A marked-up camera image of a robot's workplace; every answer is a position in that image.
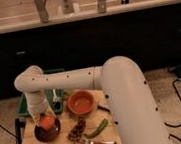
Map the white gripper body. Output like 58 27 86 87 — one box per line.
24 90 51 124

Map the orange apple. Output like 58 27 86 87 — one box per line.
39 115 55 130

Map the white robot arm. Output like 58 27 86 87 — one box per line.
14 56 173 144

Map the purple bowl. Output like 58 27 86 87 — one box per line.
34 118 61 142

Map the orange bowl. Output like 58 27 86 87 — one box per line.
67 90 95 116

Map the green tray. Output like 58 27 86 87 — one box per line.
12 67 71 120

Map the white fork in tray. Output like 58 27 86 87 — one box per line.
52 89 60 108

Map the bunch of dark grapes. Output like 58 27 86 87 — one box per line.
68 116 86 143

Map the metal fork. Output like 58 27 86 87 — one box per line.
80 138 117 144

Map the green pepper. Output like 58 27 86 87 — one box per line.
84 119 108 139

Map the black table frame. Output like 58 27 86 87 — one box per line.
14 118 26 144

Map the black cable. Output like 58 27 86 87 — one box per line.
158 77 181 144

